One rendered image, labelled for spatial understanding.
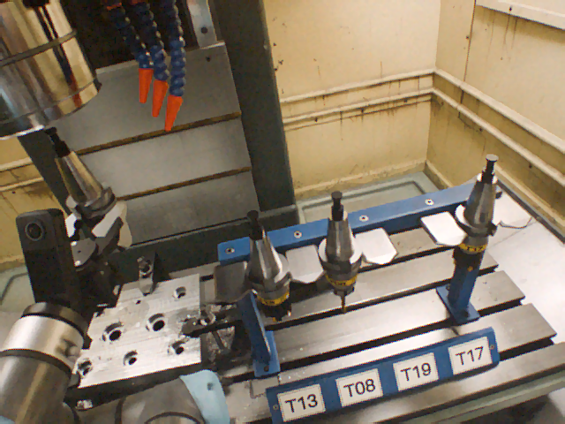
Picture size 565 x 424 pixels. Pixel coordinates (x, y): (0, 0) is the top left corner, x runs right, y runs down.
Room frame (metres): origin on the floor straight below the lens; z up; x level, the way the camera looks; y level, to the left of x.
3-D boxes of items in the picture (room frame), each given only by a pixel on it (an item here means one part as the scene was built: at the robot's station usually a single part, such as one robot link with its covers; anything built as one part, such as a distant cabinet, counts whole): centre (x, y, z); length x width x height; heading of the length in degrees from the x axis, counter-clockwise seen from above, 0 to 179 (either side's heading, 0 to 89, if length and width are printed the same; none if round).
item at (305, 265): (0.36, -0.02, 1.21); 0.07 x 0.05 x 0.01; 4
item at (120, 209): (0.41, 0.24, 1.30); 0.09 x 0.03 x 0.06; 162
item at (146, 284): (0.63, 0.35, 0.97); 0.13 x 0.03 x 0.15; 4
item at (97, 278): (0.31, 0.28, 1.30); 0.12 x 0.08 x 0.09; 176
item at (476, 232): (0.38, -0.29, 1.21); 0.06 x 0.06 x 0.03
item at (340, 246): (0.36, -0.07, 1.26); 0.04 x 0.04 x 0.07
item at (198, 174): (0.88, 0.29, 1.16); 0.48 x 0.05 x 0.51; 94
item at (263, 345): (0.41, 0.10, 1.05); 0.10 x 0.05 x 0.30; 4
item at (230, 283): (0.35, 0.09, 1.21); 0.07 x 0.05 x 0.01; 4
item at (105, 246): (0.37, 0.24, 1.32); 0.09 x 0.05 x 0.02; 162
